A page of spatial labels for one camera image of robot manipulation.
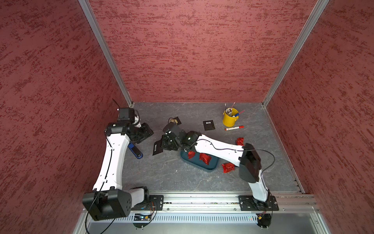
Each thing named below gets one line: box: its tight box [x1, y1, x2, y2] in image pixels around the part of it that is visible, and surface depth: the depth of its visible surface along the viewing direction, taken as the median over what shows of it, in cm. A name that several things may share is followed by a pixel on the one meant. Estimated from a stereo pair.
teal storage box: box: [180, 150, 220, 172], surface depth 89 cm
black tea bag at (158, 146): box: [152, 134, 164, 156], surface depth 80 cm
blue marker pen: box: [127, 142, 144, 160], surface depth 92 cm
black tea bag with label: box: [202, 119, 216, 131], surface depth 109 cm
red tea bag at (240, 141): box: [236, 136, 245, 147], surface depth 98 cm
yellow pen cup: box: [222, 107, 240, 128], surface depth 102 cm
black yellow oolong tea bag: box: [168, 116, 182, 126], surface depth 112 cm
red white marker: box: [224, 125, 245, 132], surface depth 106 cm
